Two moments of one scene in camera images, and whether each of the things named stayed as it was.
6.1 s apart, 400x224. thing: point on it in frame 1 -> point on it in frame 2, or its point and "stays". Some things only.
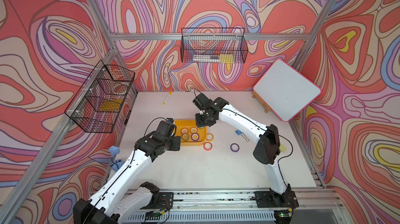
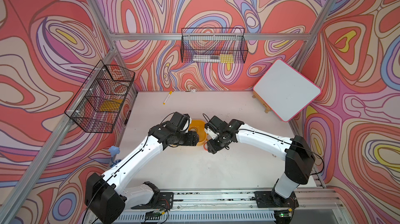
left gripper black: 176,143 -> 191,138
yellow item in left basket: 111,105 stays
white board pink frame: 285,90 stays
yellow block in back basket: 227,58 stays
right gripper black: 199,122 -> 214,148
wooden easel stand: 266,107 stays
